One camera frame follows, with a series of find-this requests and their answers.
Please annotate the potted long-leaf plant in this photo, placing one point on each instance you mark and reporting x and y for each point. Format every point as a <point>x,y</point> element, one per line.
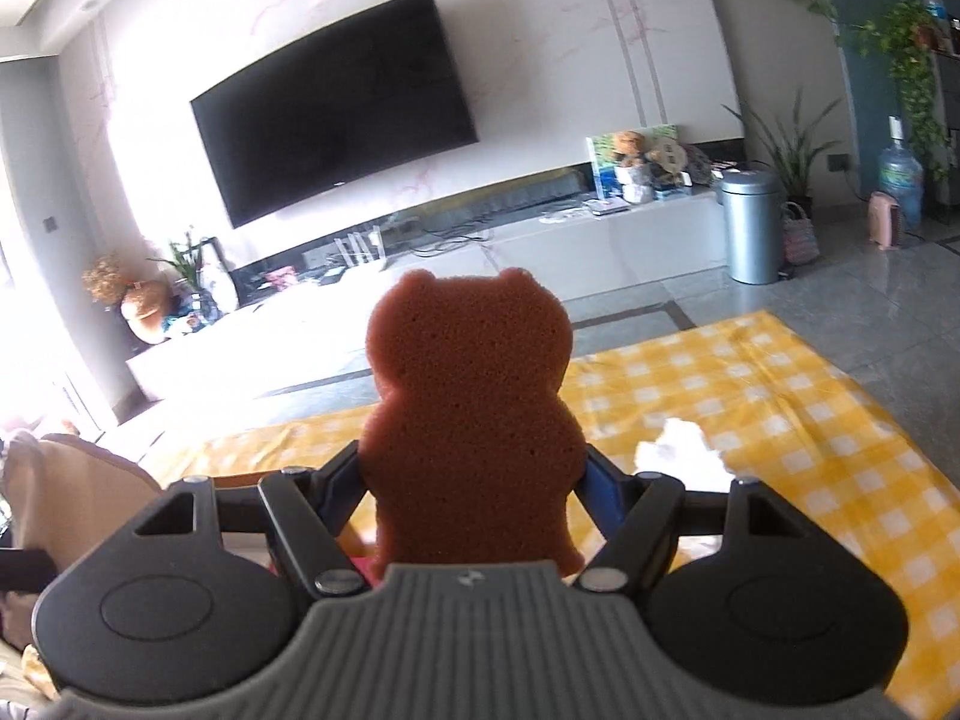
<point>791,142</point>

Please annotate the white plastic bag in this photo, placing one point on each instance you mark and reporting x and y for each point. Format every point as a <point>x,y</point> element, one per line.
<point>682,457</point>

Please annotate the brown teddy bear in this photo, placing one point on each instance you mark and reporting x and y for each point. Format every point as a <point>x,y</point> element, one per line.
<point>628,150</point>

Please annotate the white vase with plant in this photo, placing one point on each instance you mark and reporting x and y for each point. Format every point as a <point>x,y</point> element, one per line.
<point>210,277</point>

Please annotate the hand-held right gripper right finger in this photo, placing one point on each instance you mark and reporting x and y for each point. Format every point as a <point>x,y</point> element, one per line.
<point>600,491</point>

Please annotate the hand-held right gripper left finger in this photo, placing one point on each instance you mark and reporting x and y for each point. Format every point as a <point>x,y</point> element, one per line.
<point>346,487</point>

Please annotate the blue water bottle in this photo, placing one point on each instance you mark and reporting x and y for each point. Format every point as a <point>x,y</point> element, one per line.
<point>898,176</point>

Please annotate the beige cloth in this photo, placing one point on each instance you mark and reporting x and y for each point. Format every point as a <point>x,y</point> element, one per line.
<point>67,495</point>

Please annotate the silver trash can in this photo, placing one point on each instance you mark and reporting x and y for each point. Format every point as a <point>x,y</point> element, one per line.
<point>750,229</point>

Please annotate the yellow checkered blanket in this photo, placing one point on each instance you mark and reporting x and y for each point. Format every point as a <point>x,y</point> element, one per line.
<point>787,405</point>

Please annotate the round brown ornament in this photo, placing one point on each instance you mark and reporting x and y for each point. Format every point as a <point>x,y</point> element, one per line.
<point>146,307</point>

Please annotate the dried flower bunch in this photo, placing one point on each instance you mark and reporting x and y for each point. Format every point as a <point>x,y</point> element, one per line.
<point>105,277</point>

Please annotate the white TV cabinet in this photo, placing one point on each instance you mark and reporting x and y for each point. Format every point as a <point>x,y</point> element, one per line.
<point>525,240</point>

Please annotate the white router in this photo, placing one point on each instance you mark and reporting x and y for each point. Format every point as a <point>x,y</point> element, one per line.
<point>358,253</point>

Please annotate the trailing green vine plant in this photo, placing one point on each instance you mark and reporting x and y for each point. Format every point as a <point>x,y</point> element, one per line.
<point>911,75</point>

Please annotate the woven basket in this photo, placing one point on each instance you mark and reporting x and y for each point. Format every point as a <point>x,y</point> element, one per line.
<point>799,236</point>

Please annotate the pink space heater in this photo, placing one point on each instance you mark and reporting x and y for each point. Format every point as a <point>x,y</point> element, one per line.
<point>885,221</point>

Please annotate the black television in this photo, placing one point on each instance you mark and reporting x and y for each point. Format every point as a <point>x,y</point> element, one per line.
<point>330,105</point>

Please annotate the brown bear-shaped sponge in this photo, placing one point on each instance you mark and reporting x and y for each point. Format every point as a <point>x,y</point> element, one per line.
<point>469,420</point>

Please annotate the green picture board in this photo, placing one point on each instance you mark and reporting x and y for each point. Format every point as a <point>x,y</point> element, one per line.
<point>600,161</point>

